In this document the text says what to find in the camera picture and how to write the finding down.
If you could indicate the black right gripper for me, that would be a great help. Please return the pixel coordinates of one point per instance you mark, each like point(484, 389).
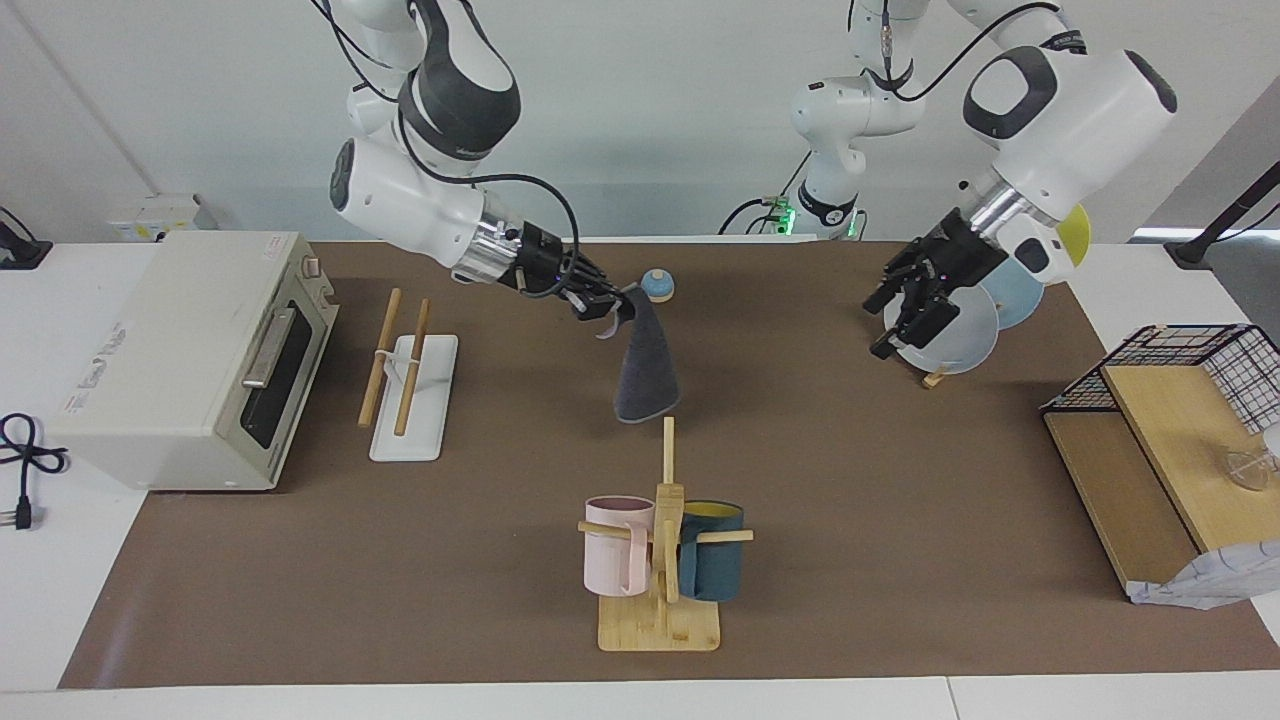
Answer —
point(550, 265)

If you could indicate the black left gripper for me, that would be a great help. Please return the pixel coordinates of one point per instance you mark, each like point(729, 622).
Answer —
point(955, 255)

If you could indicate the purple and gray towel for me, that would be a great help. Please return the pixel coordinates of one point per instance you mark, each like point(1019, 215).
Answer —
point(645, 380)

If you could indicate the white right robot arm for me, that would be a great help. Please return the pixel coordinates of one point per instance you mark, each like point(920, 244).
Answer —
point(400, 200)

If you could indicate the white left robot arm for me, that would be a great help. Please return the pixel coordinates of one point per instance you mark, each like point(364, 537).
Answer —
point(1080, 110)

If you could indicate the wooden plate rack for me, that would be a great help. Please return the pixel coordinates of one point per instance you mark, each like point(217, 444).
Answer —
point(935, 378)

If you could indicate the wooden bar towel rack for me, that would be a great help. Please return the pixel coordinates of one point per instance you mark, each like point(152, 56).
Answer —
point(415, 420)

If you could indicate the blue lidded jar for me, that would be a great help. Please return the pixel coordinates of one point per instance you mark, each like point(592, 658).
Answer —
point(657, 288)

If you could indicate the gray plate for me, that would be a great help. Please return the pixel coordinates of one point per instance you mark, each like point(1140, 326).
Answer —
point(965, 335)

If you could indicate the light blue plate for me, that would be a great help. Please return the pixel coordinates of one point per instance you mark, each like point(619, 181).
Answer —
point(1015, 295)

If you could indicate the yellow plate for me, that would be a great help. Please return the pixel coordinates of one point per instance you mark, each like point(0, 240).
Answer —
point(1078, 235)

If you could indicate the brown table mat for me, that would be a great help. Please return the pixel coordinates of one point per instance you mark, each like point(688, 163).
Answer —
point(850, 500)

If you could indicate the pink mug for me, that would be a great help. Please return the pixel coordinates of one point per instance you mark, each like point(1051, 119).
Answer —
point(612, 555)

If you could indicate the dark green mug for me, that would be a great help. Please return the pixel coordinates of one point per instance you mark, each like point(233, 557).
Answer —
point(712, 565)

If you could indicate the wooden shelf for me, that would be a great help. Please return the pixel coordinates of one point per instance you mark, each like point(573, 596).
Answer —
point(1170, 450)

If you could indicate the wooden mug tree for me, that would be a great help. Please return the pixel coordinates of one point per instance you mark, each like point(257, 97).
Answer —
point(660, 625)

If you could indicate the clear glass cup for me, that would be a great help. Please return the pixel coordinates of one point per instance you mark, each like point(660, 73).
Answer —
point(1250, 462)

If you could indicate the marble patterned paper sheet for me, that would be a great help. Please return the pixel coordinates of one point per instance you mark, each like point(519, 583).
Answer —
point(1220, 580)

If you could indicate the beige toaster oven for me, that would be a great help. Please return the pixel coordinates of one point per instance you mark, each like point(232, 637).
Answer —
point(170, 350)

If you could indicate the white power strip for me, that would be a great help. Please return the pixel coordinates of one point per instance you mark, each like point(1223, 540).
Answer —
point(160, 215)

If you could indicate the black camera stand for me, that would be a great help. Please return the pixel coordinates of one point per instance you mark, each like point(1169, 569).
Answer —
point(1225, 220)

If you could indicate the black clamp mount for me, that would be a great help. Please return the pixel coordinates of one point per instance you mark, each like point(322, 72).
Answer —
point(20, 252)

